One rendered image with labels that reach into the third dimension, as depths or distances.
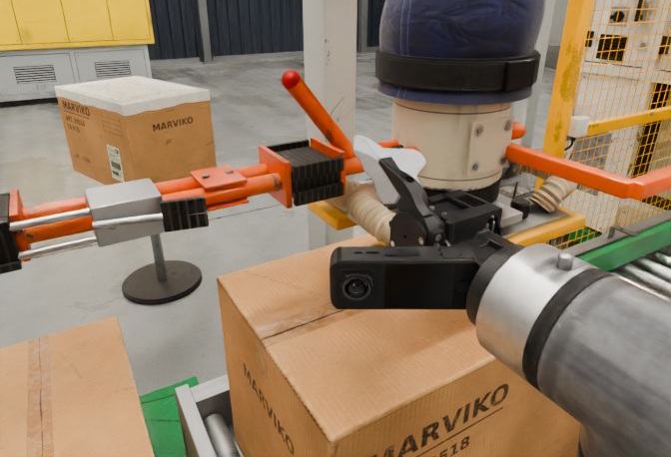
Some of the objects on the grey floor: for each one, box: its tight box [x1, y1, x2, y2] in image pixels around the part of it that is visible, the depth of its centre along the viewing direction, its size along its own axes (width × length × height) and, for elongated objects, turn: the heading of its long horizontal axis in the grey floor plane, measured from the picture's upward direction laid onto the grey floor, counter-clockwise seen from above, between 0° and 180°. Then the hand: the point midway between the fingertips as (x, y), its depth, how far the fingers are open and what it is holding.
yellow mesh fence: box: [534, 0, 671, 249], centre depth 177 cm, size 117×10×210 cm, turn 120°
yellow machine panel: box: [0, 0, 155, 108], centre depth 671 cm, size 222×91×248 cm, turn 120°
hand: (346, 207), depth 51 cm, fingers open, 14 cm apart
